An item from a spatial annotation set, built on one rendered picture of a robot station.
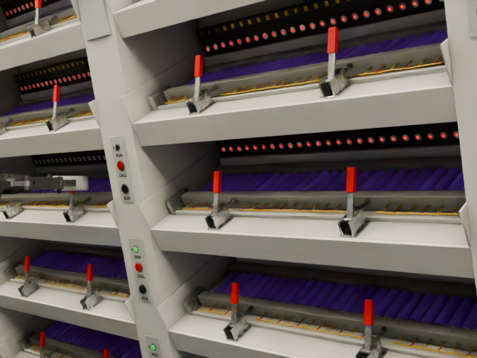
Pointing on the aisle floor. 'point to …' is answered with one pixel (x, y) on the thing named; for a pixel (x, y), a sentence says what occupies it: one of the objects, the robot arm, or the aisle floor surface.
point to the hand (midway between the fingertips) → (70, 183)
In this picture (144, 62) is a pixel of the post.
